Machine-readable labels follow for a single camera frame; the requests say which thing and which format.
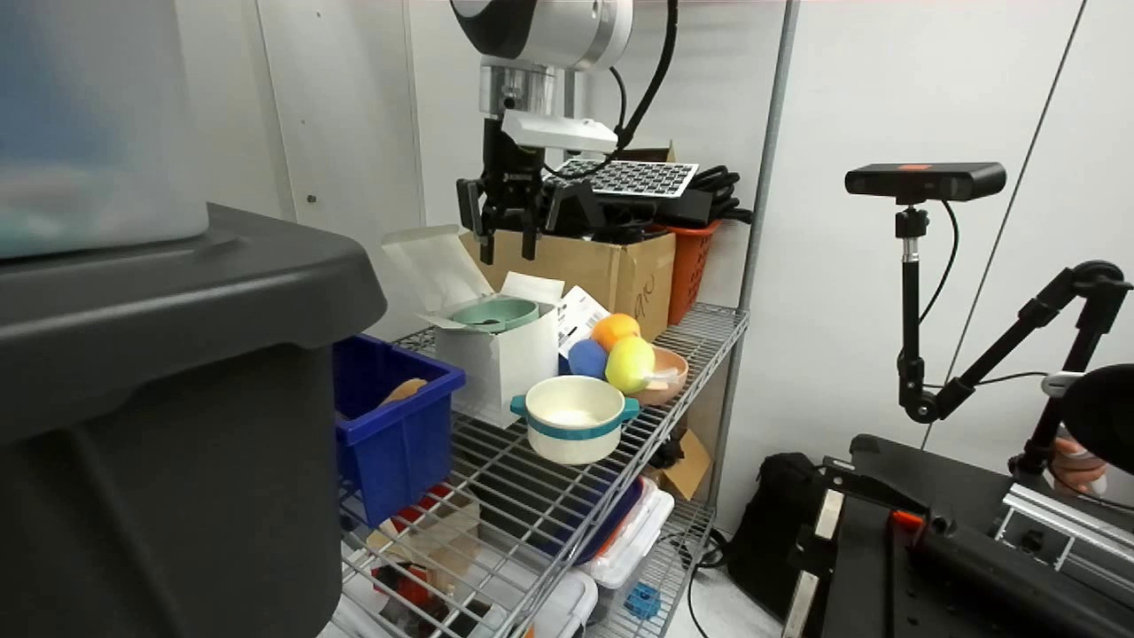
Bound blue plastic bin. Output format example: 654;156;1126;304
328;332;466;532

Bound clear plastic small box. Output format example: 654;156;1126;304
361;485;486;572

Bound white paper label tag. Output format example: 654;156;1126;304
548;285;614;357

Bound orange plastic bin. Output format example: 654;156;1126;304
661;220;726;330

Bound white lidded food container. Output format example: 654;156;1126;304
580;474;678;591

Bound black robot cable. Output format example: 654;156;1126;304
601;0;685;156

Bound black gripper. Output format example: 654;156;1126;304
452;115;556;267

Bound dark grey storage tote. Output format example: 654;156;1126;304
0;201;391;638

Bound black bag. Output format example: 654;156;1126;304
722;451;831;620

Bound blue ball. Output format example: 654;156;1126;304
563;336;614;384

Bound small blue round object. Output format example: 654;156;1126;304
620;579;666;623

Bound orange ball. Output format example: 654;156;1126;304
587;309;646;355

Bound white cardboard box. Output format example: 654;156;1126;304
380;223;572;433

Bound pink bowl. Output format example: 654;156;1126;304
633;344;693;410

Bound yellow ball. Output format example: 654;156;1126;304
601;332;659;400

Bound black equipment cart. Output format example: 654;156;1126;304
779;429;1134;638

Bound black articulated camera stand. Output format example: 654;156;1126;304
890;198;1134;478

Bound teal green plate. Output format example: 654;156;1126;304
446;293;548;336

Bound white bowl teal handles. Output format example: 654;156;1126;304
508;373;646;468

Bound clear plastic storage tote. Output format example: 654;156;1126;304
0;0;214;267

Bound black depth camera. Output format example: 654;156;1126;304
840;159;1010;207

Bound metal wire shelf rack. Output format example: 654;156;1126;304
315;0;805;638

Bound brown cardboard box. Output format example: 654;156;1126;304
461;220;679;344

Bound small toy in bin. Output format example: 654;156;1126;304
374;377;431;410

